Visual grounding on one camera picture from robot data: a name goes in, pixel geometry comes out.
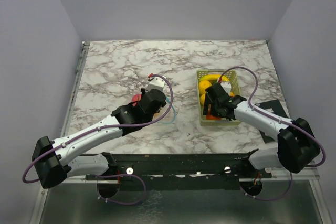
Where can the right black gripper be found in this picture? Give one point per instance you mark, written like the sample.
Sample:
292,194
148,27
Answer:
208,102

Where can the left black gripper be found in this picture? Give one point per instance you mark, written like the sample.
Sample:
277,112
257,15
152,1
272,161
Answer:
144,92

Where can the yellow lemon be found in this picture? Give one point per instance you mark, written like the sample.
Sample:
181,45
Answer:
203,85
202,99

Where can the red apple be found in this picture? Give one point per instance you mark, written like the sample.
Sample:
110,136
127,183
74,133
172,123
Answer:
135,99

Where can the yellow banana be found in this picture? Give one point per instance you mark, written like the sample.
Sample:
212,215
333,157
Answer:
213,77

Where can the pale green plastic basket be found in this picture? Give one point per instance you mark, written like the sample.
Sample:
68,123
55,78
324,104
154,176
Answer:
235,89

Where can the orange tangerine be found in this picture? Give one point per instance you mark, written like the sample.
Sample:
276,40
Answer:
209,116

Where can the clear zip top bag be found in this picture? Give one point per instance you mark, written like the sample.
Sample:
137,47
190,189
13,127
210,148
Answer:
170,116

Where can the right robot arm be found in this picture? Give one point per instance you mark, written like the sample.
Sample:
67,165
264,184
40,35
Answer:
296,147

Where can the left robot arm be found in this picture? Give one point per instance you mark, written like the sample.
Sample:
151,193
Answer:
55,160

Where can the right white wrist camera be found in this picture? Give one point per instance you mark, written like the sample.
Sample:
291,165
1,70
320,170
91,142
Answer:
226,85

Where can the left aluminium side rail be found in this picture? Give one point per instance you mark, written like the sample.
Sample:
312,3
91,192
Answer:
73,95

